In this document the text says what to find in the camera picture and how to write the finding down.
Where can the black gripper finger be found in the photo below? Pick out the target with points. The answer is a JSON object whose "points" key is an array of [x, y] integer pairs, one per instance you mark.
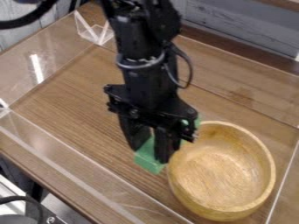
{"points": [[168, 137], [136, 131]]}

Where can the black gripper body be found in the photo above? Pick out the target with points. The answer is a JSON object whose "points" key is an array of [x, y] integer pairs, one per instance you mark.
{"points": [[145, 101]]}

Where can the green rectangular block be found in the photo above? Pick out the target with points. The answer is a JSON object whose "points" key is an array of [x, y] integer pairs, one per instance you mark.
{"points": [[144, 157]]}

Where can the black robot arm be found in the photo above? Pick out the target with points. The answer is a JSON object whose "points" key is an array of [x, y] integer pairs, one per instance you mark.
{"points": [[145, 26]]}

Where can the light wooden bowl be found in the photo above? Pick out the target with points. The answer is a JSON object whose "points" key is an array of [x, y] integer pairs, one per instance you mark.
{"points": [[223, 175]]}

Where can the clear acrylic tray wall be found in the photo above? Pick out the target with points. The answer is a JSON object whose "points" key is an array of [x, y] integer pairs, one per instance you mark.
{"points": [[61, 137]]}

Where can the clear acrylic corner bracket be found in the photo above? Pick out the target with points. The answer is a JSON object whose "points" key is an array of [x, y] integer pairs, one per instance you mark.
{"points": [[93, 33]]}

